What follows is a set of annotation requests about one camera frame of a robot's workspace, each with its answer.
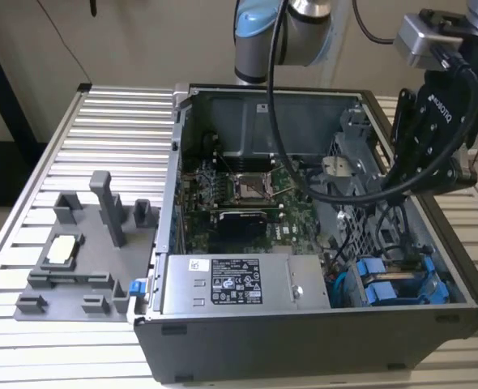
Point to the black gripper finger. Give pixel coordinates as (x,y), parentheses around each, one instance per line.
(405,109)
(437,178)

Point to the hard disk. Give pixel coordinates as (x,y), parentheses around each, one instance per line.
(370,269)

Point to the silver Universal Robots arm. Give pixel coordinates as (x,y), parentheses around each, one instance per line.
(259,40)

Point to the green PC motherboard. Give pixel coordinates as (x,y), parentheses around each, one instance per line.
(300,219)

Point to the CPU socket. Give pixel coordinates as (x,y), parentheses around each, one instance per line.
(249,186)

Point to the black open PC case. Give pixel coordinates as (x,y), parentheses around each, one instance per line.
(304,348)

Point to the grey power supply unit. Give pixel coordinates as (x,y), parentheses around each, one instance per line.
(182,283)

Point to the blue case latch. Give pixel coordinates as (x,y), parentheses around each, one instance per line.
(137,287)

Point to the grey parts rack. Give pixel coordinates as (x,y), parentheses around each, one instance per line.
(93,291)

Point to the CPU with silver top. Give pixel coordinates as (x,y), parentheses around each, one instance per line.
(62,248)

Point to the black floor stand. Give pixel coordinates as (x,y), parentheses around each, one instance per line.
(8,174)

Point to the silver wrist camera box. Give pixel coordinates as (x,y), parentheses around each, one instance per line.
(415,40)

